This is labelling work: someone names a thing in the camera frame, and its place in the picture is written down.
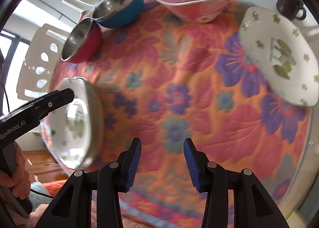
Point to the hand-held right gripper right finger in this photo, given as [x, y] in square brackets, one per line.
[192, 165]

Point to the steel bowl blue outside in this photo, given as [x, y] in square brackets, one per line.
[122, 16]

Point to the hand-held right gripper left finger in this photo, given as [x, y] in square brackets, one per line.
[133, 165]

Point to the person's left hand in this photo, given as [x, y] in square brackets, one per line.
[22, 175]

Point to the steel bowl red outside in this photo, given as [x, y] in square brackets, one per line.
[89, 46]

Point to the pink patterned bowl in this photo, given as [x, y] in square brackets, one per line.
[189, 11]

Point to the dark ceramic mug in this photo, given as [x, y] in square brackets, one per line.
[286, 1]

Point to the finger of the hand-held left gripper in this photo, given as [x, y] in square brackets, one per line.
[54, 102]

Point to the dark framed window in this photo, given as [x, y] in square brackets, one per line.
[15, 35]

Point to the round leaf-print plate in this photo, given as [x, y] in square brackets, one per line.
[96, 123]

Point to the white floral square plate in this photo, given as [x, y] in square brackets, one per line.
[274, 63]
[72, 128]

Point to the orange floral tablecloth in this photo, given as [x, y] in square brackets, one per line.
[174, 81]

